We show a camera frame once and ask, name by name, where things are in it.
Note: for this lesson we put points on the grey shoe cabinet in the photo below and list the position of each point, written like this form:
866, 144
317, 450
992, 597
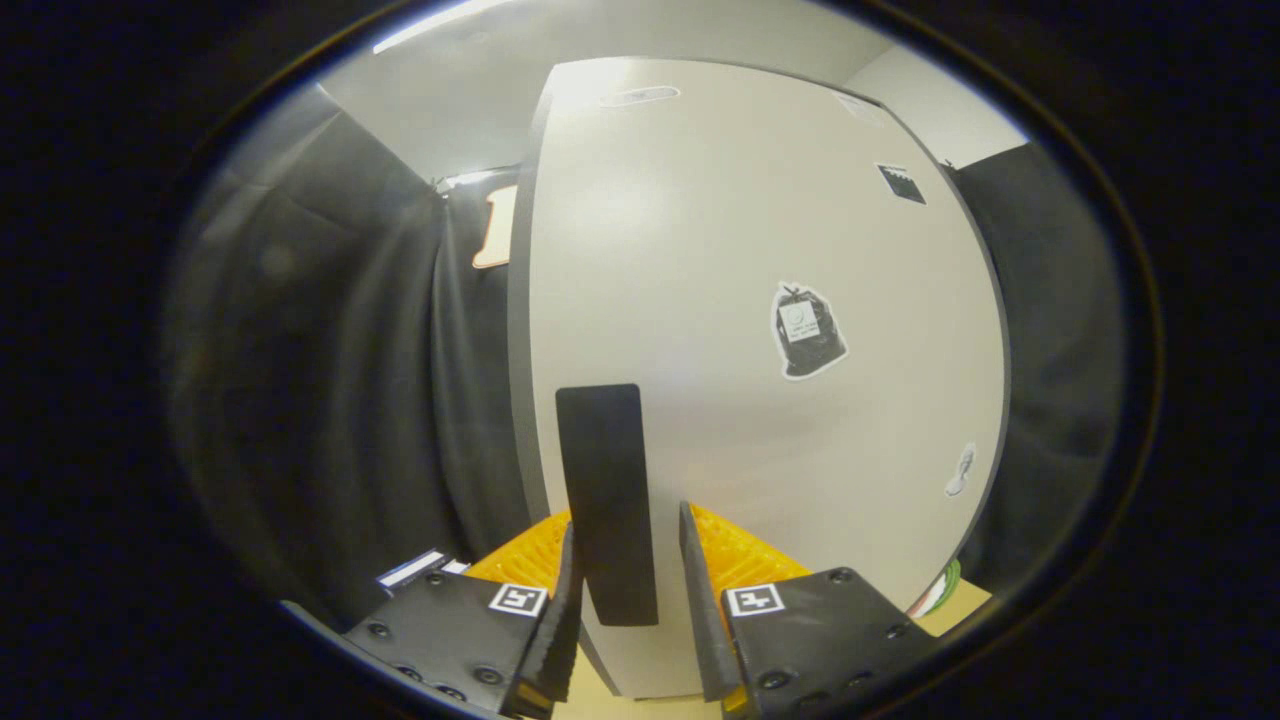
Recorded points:
518, 400

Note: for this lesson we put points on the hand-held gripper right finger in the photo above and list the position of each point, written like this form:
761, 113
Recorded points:
705, 640

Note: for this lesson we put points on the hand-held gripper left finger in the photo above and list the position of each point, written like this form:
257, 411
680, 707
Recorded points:
555, 640

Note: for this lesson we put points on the black backdrop cloth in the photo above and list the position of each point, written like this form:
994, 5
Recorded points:
330, 380

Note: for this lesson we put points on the dark blue book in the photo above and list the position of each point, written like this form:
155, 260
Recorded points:
410, 568

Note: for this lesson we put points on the green white striped object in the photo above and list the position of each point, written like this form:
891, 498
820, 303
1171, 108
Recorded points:
940, 592

